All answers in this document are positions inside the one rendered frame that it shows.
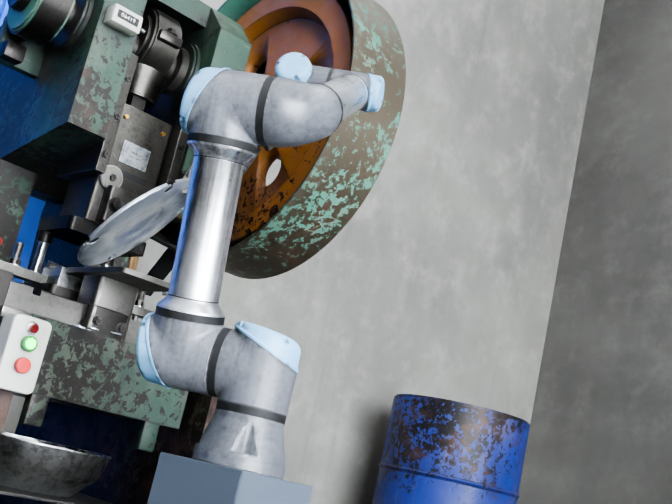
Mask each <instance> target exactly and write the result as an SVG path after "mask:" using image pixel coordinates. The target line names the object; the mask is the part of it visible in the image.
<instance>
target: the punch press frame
mask: <svg viewBox="0 0 672 504"><path fill-rule="evenodd" d="M75 2H76V4H77V8H76V12H75V15H74V17H73V19H72V21H71V22H70V24H69V25H68V26H67V27H66V28H64V29H61V31H60V32H59V33H58V35H57V36H56V37H55V38H54V39H52V40H51V41H50V42H49V44H48V47H47V50H46V53H45V56H44V59H43V62H42V66H41V69H40V72H39V75H38V77H37V78H35V79H31V78H29V77H27V76H25V75H23V74H21V73H19V72H17V71H14V70H12V69H10V68H8V67H6V66H4V65H2V64H0V237H1V238H2V239H3V242H2V245H1V246H0V260H2V261H5V262H9V258H10V257H11V256H12V253H13V250H14V246H15V243H16V240H17V237H18V233H19V230H20V227H21V224H22V220H23V217H24V214H25V211H26V208H27V204H28V201H29V198H30V195H31V194H32V195H35V196H38V197H40V198H43V199H45V200H47V201H46V203H45V206H44V208H43V211H42V214H41V218H43V217H52V216H60V213H61V210H62V206H63V203H64V200H65V196H66V193H67V190H68V186H69V183H70V180H71V179H68V180H65V179H63V178H60V177H58V176H57V174H58V171H59V167H60V164H61V161H63V160H65V159H67V158H69V157H71V156H73V155H75V154H77V153H79V152H81V151H83V150H85V149H87V148H89V147H91V146H93V145H95V144H97V143H99V142H101V141H103V140H105V139H107V135H108V132H109V129H110V125H111V122H112V118H113V115H114V112H115V108H116V105H117V101H118V98H119V95H120V91H121V88H122V84H123V81H124V78H125V74H126V71H127V68H128V64H129V61H130V57H131V54H132V51H133V47H134V44H135V40H136V37H137V35H134V36H131V37H129V36H127V35H125V34H123V33H121V32H119V31H117V30H116V29H114V28H112V27H110V26H108V25H106V24H104V23H103V21H104V18H105V15H106V11H107V8H108V7H109V6H111V5H114V4H116V3H117V4H119V5H121V6H123V7H125V8H126V9H128V10H130V11H132V12H133V13H135V14H137V15H139V16H141V17H143V13H144V10H145V9H147V8H149V7H154V8H156V9H158V10H159V11H161V12H163V13H165V14H166V15H168V16H170V17H172V18H173V19H175V20H177V21H178V22H179V23H180V26H181V30H182V40H183V42H182V46H181V47H182V48H184V49H186V50H187V51H188V53H189V58H190V61H189V67H188V70H187V73H186V75H185V77H184V79H183V81H182V82H181V84H180V85H179V86H178V87H177V89H175V90H178V89H182V88H186V87H187V85H188V83H189V81H190V80H191V78H192V77H193V76H194V75H195V74H196V72H198V71H199V70H201V69H203V68H206V67H213V68H230V69H232V70H237V71H244V72H245V69H246V65H247V61H248V57H249V53H250V50H251V46H252V45H251V43H250V41H249V40H248V38H247V36H246V34H245V32H244V30H243V28H242V26H241V25H240V24H238V23H237V22H235V21H233V20H232V19H230V18H228V17H227V16H225V15H223V14H222V13H220V12H218V11H217V10H215V9H213V8H212V7H210V6H208V5H207V4H205V3H203V2H202V1H200V0H76V1H75ZM41 218H40V220H41ZM78 249H79V246H77V245H74V244H71V243H69V242H66V241H63V240H61V239H58V238H55V237H54V238H53V241H52V244H51V245H48V248H47V251H46V255H45V258H44V261H43V265H42V268H41V271H40V273H41V274H42V272H43V269H44V267H46V265H47V262H48V260H49V261H53V262H55V263H57V264H60V265H62V266H63V267H65V268H67V267H84V266H85V265H82V264H81V263H80V262H79V261H78V259H77V253H78ZM31 317H34V318H37V319H41V320H44V321H47V322H49V323H50V324H51V326H52V330H51V333H50V336H49V340H48V343H47V347H46V350H45V353H44V357H43V360H42V364H41V367H40V370H39V374H38V377H37V381H36V384H35V387H34V390H33V392H32V393H31V394H28V395H27V394H21V393H16V392H14V393H13V395H16V396H20V397H24V398H25V402H24V405H23V408H22V412H21V415H20V419H19V422H20V423H21V424H25V425H29V426H34V427H41V426H42V423H43V420H44V416H45V413H46V409H47V406H48V403H53V404H58V405H63V406H67V407H72V408H77V409H82V410H87V411H92V412H97V413H102V414H107V415H112V416H116V417H121V418H126V419H131V420H136V421H139V424H138V427H137V431H136V435H135V439H134V442H133V448H134V449H137V450H142V451H146V452H153V450H154V446H155V442H156V438H157V434H158V431H159V427H160V425H161V426H166V427H170V428H175V429H179V427H180V423H181V420H182V416H183V412H184V408H185V404H186V400H187V396H188V392H189V391H184V390H180V389H175V388H165V387H164V386H162V385H159V384H155V383H151V382H149V381H147V380H146V379H144V377H143V376H142V375H141V373H140V371H139V368H138V365H137V359H136V345H135V344H132V343H129V342H125V341H122V340H119V339H115V338H112V337H109V336H106V335H102V334H99V333H96V332H92V331H89V330H86V329H83V328H79V327H76V326H73V325H69V324H66V323H63V322H60V321H56V320H53V319H50V318H46V317H43V316H40V315H36V314H32V316H31Z"/></svg>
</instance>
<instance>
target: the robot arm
mask: <svg viewBox="0 0 672 504"><path fill-rule="evenodd" d="M275 75H276V77H275V76H270V75H263V74H257V73H250V72H244V71H237V70H232V69H230V68H213V67H206V68H203V69H201V70H199V71H198V72H196V74H195V75H194V76H193V77H192V78H191V80H190V81H189V83H188V85H187V87H186V89H185V92H184V95H183V98H182V101H181V106H180V113H179V114H180V115H181V116H180V118H179V121H180V126H181V129H182V130H183V131H184V132H186V133H187V134H189V135H188V140H187V144H188V145H189V147H190V148H191V150H192V151H193V154H194V158H193V163H192V165H191V166H190V167H189V170H188V171H187V172H186V174H185V175H184V177H183V179H189V184H188V187H187V188H185V189H183V190H182V191H181V192H182V193H183V194H187V195H186V200H185V206H184V211H183V216H182V222H181V227H180V232H179V238H178V243H177V248H176V254H175V259H174V264H173V270H172V275H171V280H170V285H169V291H168V295H167V296H166V297H165V298H163V299H162V300H161V301H159V302H158V303H157V305H156V310H155V312H152V313H148V314H147V315H146V316H145V317H144V318H143V320H142V322H141V327H139V330H138V334H137V341H136V359H137V365H138V368H139V371H140V373H141V375H142V376H143V377H144V379H146V380H147V381H149V382H151V383H155V384H159V385H162V386H164V387H165V388H175V389H180V390H184V391H189V392H193V393H198V394H202V395H207V396H212V397H217V398H218V400H217V405H216V409H215V412H214V415H213V417H212V419H211V421H210V422H209V424H208V426H207V428H206V429H205V431H204V433H203V435H202V437H201V439H200V442H199V443H196V445H195V447H194V451H193V455H192V459H195V460H199V461H204V462H208V463H212V464H216V465H221V466H225V467H229V468H234V469H238V470H242V471H247V472H251V473H255V474H260V475H264V476H269V477H273V478H278V479H282V480H283V478H284V474H285V470H286V464H285V447H284V426H285V422H286V417H287V413H288V409H289V405H290V401H291V396H292V392H293V388H294V383H295V379H296V375H297V373H298V372H299V370H298V365H299V360H300V355H301V349H300V347H299V345H298V344H297V343H296V342H295V341H294V340H292V339H291V338H289V337H287V336H285V335H282V334H280V333H278V332H275V331H273V330H270V329H268V328H265V327H262V326H259V325H256V324H253V323H250V322H245V321H238V322H237V324H236V325H235V329H230V328H226V327H224V321H225V314H224V312H223V311H222V309H221V308H220V306H219V298H220V293H221V287H222V282H223V277H224V271H225V266H226V261H227V255H228V250H229V245H230V239H231V234H232V229H233V223H234V218H235V213H236V207H237V202H238V197H239V191H240V186H241V181H242V176H243V175H244V173H245V172H246V171H247V169H248V168H249V166H250V165H251V164H252V162H253V161H254V159H255V158H256V157H257V155H258V154H259V152H260V151H261V149H260V148H259V147H260V146H262V147H263V148H264V149H265V150H266V151H269V150H271V149H272V148H273V147H283V148H284V147H293V146H300V145H304V144H309V143H312V142H316V141H319V140H321V139H324V138H326V137H328V136H329V135H331V134H332V133H334V132H335V131H336V130H337V129H338V127H339V126H340V124H341V122H342V120H344V119H345V118H347V117H348V116H350V115H352V114H353V113H355V112H356V111H358V110H361V111H363V112H367V111H368V112H377V111H378V110H379V109H380V107H381V105H382V101H383V96H384V79H383V78H382V77H381V76H378V75H373V74H370V73H360V72H353V71H347V70H340V69H333V68H328V67H321V66H314V65H312V64H311V62H310V61H309V59H308V58H307V57H306V56H305V55H303V54H301V53H297V52H292V53H287V54H285V55H283V56H282V57H281V58H280V59H279V60H278V61H277V63H276V65H275Z"/></svg>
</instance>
